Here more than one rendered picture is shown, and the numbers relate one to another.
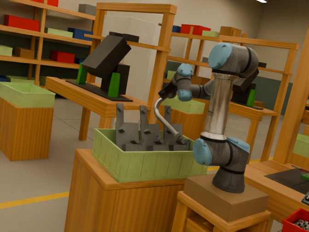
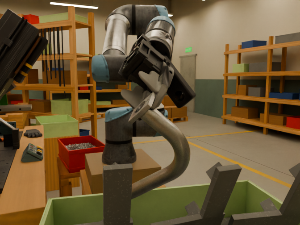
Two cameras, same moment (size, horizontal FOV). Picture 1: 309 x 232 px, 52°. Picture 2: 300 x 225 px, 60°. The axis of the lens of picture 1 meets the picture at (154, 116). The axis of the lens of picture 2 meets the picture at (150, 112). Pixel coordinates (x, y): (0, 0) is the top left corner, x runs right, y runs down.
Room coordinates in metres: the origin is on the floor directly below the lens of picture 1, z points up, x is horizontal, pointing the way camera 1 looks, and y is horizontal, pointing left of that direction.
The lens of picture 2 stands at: (2.43, 0.11, 1.29)
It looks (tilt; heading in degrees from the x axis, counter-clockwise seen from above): 8 degrees down; 200
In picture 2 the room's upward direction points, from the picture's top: straight up
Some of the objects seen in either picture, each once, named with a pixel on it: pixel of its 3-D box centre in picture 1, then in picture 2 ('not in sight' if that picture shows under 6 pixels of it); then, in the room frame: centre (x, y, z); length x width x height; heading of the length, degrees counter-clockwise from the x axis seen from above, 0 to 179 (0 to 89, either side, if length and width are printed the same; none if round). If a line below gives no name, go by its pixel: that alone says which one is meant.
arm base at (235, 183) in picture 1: (230, 176); (118, 148); (1.43, -0.40, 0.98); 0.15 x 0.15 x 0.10
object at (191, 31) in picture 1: (188, 72); not in sight; (7.97, -0.62, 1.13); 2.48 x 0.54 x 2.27; 43
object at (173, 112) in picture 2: not in sight; (164, 108); (-5.01, -2.19, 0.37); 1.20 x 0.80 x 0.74; 141
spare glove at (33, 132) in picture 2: not in sight; (31, 133); (1.07, -1.26, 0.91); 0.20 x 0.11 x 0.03; 52
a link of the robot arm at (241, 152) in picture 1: (234, 153); (120, 122); (1.43, -0.40, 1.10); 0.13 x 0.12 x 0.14; 114
